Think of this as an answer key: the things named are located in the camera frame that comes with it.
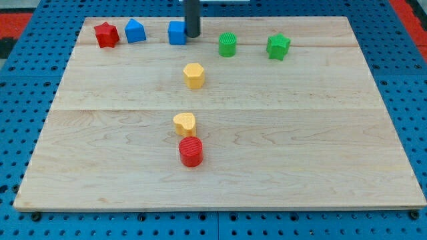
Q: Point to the yellow hexagon block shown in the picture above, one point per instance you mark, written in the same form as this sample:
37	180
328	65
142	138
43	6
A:
194	75

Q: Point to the yellow heart block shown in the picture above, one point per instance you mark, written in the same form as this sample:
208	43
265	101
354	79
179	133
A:
185	124

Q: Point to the red cylinder block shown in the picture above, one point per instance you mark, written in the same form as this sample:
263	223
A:
191	151

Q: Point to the green cylinder block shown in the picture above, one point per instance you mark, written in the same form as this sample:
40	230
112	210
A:
227	44

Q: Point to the light wooden board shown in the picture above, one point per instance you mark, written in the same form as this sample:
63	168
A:
309	133

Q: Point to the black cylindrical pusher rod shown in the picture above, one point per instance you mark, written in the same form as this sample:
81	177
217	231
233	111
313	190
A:
192	18

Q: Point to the blue cube block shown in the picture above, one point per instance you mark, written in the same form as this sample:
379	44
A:
176	33

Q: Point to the green star block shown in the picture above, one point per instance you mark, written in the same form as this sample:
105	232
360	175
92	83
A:
278	46

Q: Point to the blue pentagon house block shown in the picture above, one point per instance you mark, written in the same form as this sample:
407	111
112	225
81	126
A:
135	31

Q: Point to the red star block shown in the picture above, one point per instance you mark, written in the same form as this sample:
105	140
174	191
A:
106	35

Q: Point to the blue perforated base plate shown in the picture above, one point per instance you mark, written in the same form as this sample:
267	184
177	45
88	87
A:
33	70

